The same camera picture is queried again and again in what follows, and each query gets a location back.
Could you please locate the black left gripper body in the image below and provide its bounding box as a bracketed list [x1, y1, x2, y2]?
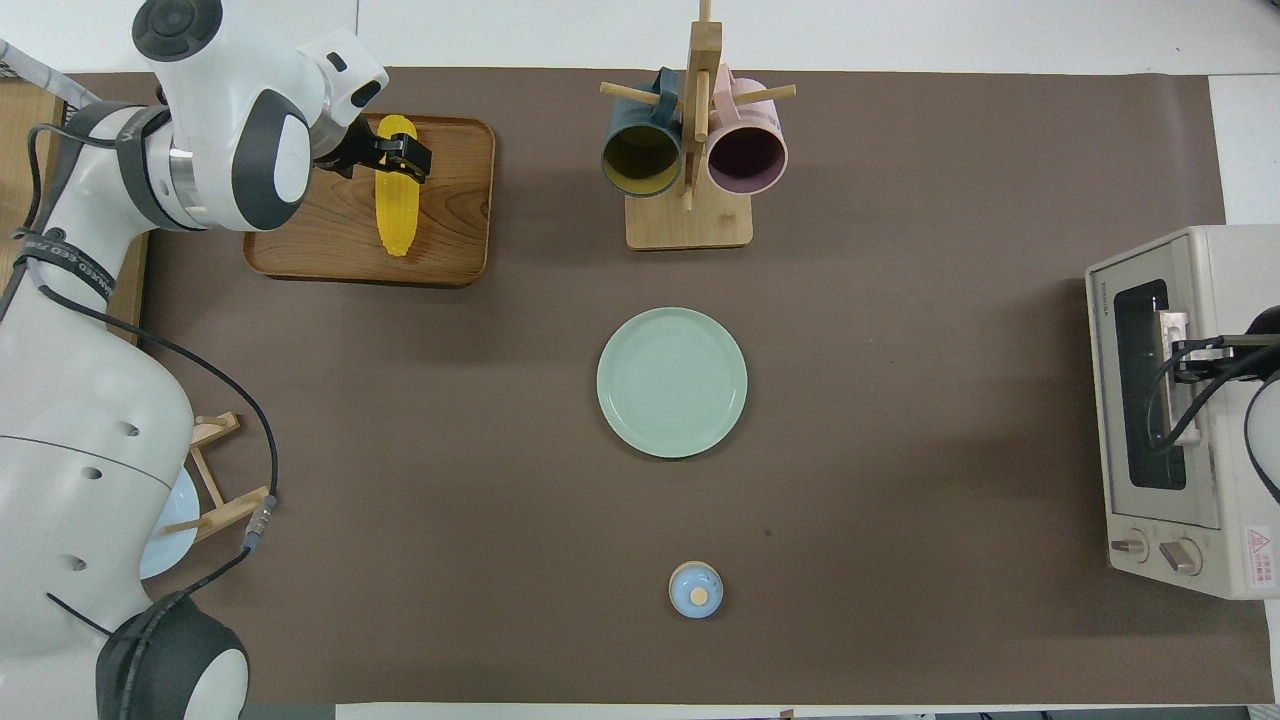
[313, 118, 386, 181]

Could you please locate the brown table mat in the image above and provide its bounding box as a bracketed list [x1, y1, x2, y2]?
[60, 67, 1275, 706]

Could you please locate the wooden serving tray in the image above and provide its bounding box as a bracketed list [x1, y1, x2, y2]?
[243, 112, 497, 289]

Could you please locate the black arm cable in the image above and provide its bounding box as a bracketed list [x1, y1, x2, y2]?
[0, 120, 281, 641]
[1146, 336, 1280, 506]

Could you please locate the dark blue mug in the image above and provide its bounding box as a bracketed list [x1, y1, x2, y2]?
[600, 67, 684, 199]

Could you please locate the light blue plate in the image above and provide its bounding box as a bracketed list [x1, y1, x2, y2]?
[138, 465, 200, 582]

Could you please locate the wooden plate rack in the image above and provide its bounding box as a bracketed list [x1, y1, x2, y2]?
[162, 411, 277, 547]

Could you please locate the glass oven door with handle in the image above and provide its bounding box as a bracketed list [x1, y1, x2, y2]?
[1086, 231, 1224, 532]

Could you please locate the yellow corn cob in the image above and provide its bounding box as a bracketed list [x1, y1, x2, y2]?
[374, 114, 420, 259]

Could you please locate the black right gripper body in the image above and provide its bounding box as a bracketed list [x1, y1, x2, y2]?
[1245, 304, 1280, 373]

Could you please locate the pale green plate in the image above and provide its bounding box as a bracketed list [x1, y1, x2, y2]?
[596, 307, 749, 460]

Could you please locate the beige toaster oven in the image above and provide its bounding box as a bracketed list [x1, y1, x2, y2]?
[1085, 224, 1280, 602]

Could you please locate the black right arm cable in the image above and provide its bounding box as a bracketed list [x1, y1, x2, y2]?
[1146, 336, 1280, 506]

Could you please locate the wooden step shelf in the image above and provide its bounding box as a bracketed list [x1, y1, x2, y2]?
[0, 80, 153, 346]

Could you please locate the pink mug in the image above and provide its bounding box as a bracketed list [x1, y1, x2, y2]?
[705, 64, 790, 197]

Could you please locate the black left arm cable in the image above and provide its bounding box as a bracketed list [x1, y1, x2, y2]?
[0, 120, 281, 641]

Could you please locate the wooden mug tree stand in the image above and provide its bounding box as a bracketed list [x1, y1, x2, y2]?
[599, 0, 798, 251]

